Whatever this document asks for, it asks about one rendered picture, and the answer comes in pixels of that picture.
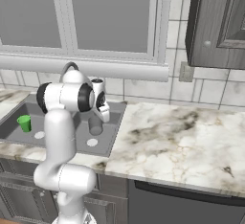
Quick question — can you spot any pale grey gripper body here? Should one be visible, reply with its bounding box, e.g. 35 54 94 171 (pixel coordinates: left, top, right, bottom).
94 101 111 123

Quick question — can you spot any grey glass cup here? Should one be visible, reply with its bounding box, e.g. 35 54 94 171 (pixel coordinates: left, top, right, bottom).
87 115 104 137

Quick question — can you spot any green cup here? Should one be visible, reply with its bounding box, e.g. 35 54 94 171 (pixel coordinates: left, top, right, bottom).
16 114 33 133

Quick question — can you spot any grey double-basin sink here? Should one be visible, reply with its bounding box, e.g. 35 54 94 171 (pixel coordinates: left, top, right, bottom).
0 93 128 159

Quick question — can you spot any white window sill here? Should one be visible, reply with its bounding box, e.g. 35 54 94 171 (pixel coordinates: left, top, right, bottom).
0 53 170 83

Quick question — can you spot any grey curved tap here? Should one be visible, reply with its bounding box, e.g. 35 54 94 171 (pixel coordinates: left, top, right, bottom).
61 61 80 76

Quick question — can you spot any white framed window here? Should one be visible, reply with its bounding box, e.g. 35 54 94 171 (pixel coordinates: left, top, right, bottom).
0 0 173 65

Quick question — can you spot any dark grey dishwasher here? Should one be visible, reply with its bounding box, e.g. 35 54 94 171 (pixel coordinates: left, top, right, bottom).
127 179 245 224

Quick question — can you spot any grey wall socket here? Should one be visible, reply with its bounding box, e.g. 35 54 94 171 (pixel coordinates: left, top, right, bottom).
178 61 195 83

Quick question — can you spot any black dishwasher handle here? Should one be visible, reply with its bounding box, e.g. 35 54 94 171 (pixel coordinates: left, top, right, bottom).
133 180 245 208

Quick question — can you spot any dark grey wall cupboard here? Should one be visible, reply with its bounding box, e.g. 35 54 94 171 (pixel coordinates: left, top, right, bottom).
184 0 245 71

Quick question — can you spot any grey wall cupboard door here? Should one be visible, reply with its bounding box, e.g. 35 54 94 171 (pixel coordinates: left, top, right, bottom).
190 0 245 71

